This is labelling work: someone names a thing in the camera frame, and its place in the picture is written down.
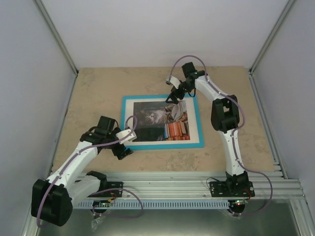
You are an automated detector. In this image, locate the wooden teal picture frame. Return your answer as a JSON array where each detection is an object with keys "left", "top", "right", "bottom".
[{"left": 120, "top": 94, "right": 205, "bottom": 151}]

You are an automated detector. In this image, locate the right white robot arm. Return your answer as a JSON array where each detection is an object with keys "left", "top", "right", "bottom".
[{"left": 166, "top": 62, "right": 249, "bottom": 196}]

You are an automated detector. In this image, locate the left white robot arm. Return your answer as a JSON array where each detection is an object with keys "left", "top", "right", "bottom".
[{"left": 31, "top": 116, "right": 137, "bottom": 228}]

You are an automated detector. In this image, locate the left circuit board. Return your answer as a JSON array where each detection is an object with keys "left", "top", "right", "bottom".
[{"left": 92, "top": 200, "right": 115, "bottom": 208}]

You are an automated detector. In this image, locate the circuit board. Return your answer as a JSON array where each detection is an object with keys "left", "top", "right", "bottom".
[
  {"left": 231, "top": 199, "right": 249, "bottom": 206},
  {"left": 92, "top": 200, "right": 115, "bottom": 208}
]

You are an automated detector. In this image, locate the clear plastic bag scrap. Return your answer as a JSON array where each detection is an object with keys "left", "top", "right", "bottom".
[{"left": 91, "top": 216, "right": 106, "bottom": 232}]

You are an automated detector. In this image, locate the right circuit board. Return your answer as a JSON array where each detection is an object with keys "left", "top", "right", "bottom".
[{"left": 231, "top": 199, "right": 249, "bottom": 206}]

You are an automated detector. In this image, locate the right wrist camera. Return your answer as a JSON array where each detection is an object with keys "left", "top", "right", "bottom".
[{"left": 166, "top": 76, "right": 181, "bottom": 89}]

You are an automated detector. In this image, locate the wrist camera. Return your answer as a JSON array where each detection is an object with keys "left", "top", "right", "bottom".
[
  {"left": 116, "top": 128, "right": 137, "bottom": 145},
  {"left": 166, "top": 76, "right": 181, "bottom": 89}
]

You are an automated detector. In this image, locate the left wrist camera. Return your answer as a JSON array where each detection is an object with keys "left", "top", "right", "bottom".
[{"left": 116, "top": 128, "right": 137, "bottom": 145}]

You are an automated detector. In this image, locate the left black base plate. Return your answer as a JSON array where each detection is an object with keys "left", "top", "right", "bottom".
[{"left": 101, "top": 181, "right": 124, "bottom": 198}]

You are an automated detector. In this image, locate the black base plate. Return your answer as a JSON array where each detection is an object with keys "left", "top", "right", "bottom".
[
  {"left": 101, "top": 181, "right": 124, "bottom": 198},
  {"left": 208, "top": 181, "right": 255, "bottom": 198}
]

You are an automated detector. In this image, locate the grey slotted cable duct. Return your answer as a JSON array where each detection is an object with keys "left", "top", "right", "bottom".
[{"left": 74, "top": 199, "right": 229, "bottom": 210}]

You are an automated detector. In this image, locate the right aluminium corner post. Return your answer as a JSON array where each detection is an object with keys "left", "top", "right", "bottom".
[{"left": 249, "top": 0, "right": 297, "bottom": 74}]

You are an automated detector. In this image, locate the aluminium corner post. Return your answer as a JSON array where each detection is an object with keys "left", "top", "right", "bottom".
[
  {"left": 249, "top": 0, "right": 297, "bottom": 74},
  {"left": 34, "top": 0, "right": 79, "bottom": 76}
]

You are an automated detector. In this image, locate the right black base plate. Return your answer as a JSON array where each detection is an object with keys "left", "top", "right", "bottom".
[{"left": 208, "top": 181, "right": 255, "bottom": 198}]

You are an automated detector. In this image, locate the aluminium rail beam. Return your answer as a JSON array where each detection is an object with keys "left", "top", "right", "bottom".
[{"left": 106, "top": 171, "right": 305, "bottom": 200}]

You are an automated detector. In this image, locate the left aluminium corner post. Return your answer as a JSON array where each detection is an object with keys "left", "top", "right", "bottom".
[{"left": 34, "top": 0, "right": 79, "bottom": 76}]

